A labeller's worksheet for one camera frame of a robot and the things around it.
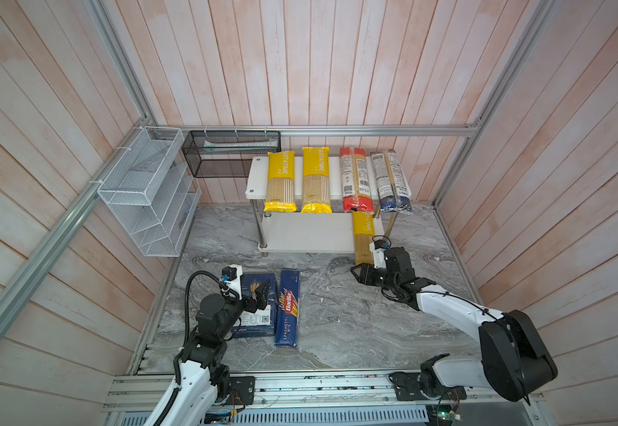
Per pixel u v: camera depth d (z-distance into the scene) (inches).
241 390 28.8
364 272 30.7
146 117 34.7
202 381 21.5
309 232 39.7
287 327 32.1
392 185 29.3
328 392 29.3
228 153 41.3
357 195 28.3
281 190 28.9
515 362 17.1
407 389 28.8
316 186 29.4
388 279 29.2
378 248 31.7
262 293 27.9
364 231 39.7
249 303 27.3
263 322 31.2
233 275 26.2
